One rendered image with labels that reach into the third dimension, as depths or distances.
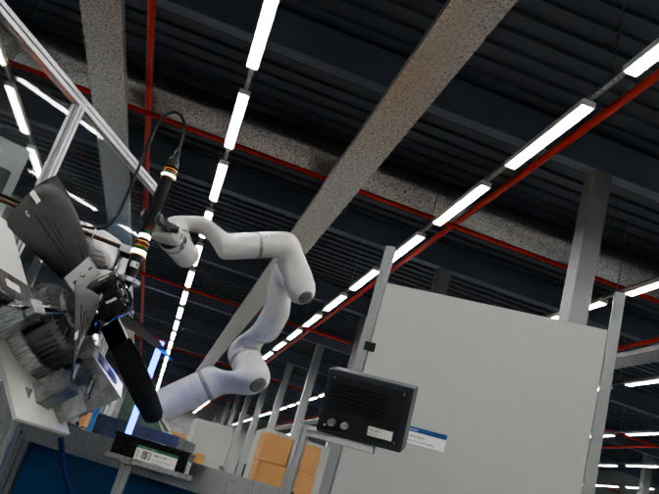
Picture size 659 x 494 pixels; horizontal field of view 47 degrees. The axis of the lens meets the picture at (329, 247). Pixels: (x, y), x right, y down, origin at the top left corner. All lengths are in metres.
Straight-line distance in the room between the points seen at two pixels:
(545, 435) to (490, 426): 0.25
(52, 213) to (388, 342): 2.21
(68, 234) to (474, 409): 2.30
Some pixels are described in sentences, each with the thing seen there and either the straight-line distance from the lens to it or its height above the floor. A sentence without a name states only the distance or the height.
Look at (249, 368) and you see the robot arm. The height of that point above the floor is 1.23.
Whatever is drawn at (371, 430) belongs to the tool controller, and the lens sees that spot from 2.27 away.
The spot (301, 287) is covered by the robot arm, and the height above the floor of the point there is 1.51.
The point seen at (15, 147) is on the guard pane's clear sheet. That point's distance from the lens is 2.90.
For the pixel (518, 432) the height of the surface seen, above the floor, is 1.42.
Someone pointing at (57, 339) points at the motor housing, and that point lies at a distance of 2.08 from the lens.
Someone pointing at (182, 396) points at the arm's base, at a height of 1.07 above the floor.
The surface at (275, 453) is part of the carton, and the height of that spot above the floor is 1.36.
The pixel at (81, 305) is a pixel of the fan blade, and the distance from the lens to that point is 1.82.
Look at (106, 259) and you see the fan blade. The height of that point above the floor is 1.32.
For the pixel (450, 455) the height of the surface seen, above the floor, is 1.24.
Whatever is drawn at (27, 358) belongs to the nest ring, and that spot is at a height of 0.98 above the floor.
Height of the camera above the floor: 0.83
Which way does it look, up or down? 19 degrees up
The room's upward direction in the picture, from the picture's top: 17 degrees clockwise
